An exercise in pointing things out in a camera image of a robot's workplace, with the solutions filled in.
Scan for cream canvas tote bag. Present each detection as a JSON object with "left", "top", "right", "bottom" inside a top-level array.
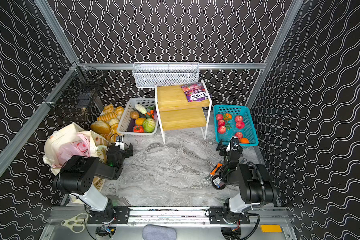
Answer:
[{"left": 43, "top": 123, "right": 109, "bottom": 176}]

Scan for pink plastic grocery bag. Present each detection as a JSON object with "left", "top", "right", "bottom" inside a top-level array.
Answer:
[{"left": 56, "top": 134, "right": 91, "bottom": 166}]

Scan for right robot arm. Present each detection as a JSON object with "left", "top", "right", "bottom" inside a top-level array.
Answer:
[{"left": 209, "top": 137, "right": 277, "bottom": 225}]

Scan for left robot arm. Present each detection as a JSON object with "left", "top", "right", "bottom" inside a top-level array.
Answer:
[{"left": 54, "top": 142, "right": 134, "bottom": 225}]

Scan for orange fruit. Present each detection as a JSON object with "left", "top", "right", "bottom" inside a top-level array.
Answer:
[{"left": 239, "top": 138, "right": 250, "bottom": 144}]

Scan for orange box cutter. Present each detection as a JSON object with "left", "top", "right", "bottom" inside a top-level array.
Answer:
[{"left": 201, "top": 163, "right": 223, "bottom": 186}]

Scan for red apple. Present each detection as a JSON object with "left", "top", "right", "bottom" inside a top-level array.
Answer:
[{"left": 236, "top": 121, "right": 245, "bottom": 130}]

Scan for teal plastic fruit basket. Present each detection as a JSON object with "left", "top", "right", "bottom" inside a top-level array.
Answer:
[{"left": 213, "top": 105, "right": 259, "bottom": 149}]

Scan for large bread loaf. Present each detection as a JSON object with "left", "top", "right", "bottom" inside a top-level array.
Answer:
[{"left": 91, "top": 121, "right": 111, "bottom": 134}]

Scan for red tomato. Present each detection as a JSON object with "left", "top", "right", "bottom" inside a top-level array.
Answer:
[{"left": 133, "top": 125, "right": 145, "bottom": 133}]

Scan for black round tape measure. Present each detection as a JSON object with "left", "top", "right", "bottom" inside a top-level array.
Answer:
[{"left": 211, "top": 176, "right": 226, "bottom": 190}]

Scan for long braided bread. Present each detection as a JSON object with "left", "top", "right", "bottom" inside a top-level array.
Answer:
[{"left": 97, "top": 112, "right": 118, "bottom": 122}]

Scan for yellow orange vegetable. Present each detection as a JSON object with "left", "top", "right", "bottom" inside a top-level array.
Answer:
[{"left": 135, "top": 118, "right": 146, "bottom": 126}]

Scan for brown potato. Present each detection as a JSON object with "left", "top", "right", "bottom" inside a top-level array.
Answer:
[{"left": 130, "top": 111, "right": 140, "bottom": 120}]

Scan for green cabbage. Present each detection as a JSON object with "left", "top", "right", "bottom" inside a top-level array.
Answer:
[{"left": 143, "top": 118, "right": 156, "bottom": 133}]

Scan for white plastic vegetable basket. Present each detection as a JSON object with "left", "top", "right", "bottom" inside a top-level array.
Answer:
[{"left": 117, "top": 98, "right": 159, "bottom": 136}]

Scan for wooden two-tier shelf rack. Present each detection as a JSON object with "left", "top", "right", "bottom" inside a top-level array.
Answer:
[{"left": 155, "top": 80, "right": 212, "bottom": 144}]

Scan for purple Fox's candy bag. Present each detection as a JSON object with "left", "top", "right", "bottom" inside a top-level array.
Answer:
[{"left": 181, "top": 82, "right": 208, "bottom": 102}]

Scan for grey cloth pad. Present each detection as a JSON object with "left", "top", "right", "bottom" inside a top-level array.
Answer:
[{"left": 142, "top": 225, "right": 177, "bottom": 240}]

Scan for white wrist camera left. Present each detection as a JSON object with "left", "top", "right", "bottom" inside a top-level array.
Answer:
[{"left": 115, "top": 135, "right": 126, "bottom": 150}]

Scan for metal base rail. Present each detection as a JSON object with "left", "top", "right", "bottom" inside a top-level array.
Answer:
[{"left": 47, "top": 207, "right": 289, "bottom": 227}]

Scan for black wire wall basket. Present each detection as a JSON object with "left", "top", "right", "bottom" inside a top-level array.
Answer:
[{"left": 46, "top": 66, "right": 105, "bottom": 126}]

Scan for scissors with cream handles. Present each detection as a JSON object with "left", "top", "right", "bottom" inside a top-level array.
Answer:
[{"left": 61, "top": 213, "right": 89, "bottom": 234}]

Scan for white wire wall basket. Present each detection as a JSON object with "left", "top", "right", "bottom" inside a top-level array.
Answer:
[{"left": 133, "top": 62, "right": 200, "bottom": 88}]

